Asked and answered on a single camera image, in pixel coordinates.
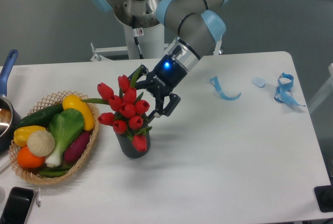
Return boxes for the black device at table edge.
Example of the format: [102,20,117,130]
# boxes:
[314,185,332,213]

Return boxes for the green pea pods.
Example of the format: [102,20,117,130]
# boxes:
[37,165,72,178]

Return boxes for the woven wicker basket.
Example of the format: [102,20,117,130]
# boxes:
[8,91,99,186]

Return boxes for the green bok choy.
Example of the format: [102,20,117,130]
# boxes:
[45,109,84,168]

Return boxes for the dark grey ribbed vase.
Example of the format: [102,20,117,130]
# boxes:
[116,131,150,159]

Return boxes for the yellow bell pepper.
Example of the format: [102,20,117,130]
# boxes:
[13,125,46,147]

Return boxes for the white garlic bulb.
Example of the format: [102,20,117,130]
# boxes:
[27,130,55,157]

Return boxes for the yellow squash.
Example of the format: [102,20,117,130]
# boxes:
[62,94,95,131]

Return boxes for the orange fruit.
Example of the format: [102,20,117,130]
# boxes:
[17,146,45,168]

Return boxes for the small light blue cap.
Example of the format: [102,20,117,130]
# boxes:
[252,77,266,88]

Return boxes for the purple sweet potato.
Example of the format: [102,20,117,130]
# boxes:
[63,131,90,164]

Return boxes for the red tulip bouquet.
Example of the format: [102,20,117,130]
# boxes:
[82,75,151,139]

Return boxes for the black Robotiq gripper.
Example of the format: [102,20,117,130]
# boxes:
[129,55,187,122]

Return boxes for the black smartphone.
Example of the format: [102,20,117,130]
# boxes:
[1,187,35,224]

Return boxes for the clear pen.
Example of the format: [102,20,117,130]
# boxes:
[35,187,42,207]

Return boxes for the curved blue ribbon strip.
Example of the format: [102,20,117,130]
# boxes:
[207,76,241,101]

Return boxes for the crumpled blue ribbon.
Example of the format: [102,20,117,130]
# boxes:
[274,73,305,107]

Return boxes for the green cucumber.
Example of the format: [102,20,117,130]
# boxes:
[17,104,63,128]

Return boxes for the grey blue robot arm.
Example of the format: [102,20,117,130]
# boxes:
[91,0,229,120]

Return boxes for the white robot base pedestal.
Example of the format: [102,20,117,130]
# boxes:
[113,0,170,60]

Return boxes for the blue handled saucepan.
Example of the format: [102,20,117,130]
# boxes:
[1,49,21,152]

